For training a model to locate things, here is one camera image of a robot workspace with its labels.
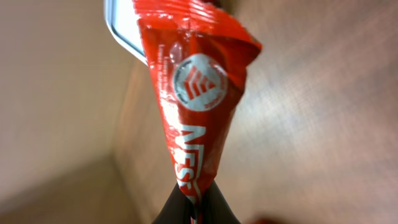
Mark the red instant coffee stick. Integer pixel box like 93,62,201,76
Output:
133,0,262,223

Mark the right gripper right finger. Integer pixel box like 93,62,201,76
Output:
200,181,240,224

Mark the white barcode scanner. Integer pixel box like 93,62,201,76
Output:
103,0,147,65

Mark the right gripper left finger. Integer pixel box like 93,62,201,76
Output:
152,184,193,224

